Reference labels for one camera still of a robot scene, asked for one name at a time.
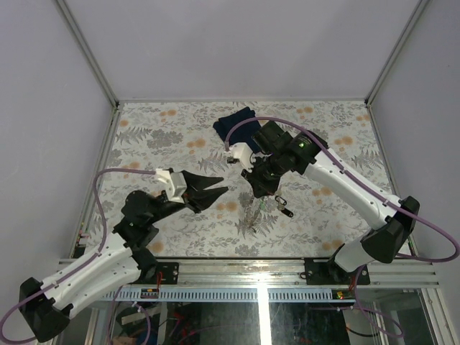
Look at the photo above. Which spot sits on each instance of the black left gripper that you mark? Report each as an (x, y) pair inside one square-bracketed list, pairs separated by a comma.
[(198, 198)]

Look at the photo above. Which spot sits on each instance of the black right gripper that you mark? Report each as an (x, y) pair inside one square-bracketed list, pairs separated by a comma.
[(261, 188)]

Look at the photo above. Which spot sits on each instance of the silver key black tag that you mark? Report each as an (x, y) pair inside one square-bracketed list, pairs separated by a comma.
[(282, 206)]

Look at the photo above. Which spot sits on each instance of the steel disc with keyrings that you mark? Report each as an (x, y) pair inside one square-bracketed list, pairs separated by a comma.
[(250, 213)]

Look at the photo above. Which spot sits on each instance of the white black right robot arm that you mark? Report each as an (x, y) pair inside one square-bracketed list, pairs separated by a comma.
[(390, 218)]

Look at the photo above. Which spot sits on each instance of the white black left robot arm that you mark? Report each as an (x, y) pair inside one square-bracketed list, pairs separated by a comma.
[(120, 258)]

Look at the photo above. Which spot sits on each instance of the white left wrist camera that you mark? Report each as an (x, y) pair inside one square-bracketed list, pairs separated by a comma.
[(175, 184)]

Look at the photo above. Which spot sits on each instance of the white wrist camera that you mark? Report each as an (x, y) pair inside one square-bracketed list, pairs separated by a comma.
[(241, 153), (175, 184)]

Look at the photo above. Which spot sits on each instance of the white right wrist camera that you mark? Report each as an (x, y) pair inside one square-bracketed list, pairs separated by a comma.
[(241, 153)]

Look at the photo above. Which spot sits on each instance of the white slotted cable duct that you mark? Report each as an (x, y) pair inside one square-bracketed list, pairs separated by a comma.
[(221, 295)]

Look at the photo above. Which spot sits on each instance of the aluminium mounting rail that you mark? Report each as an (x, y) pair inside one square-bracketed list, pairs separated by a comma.
[(285, 273)]

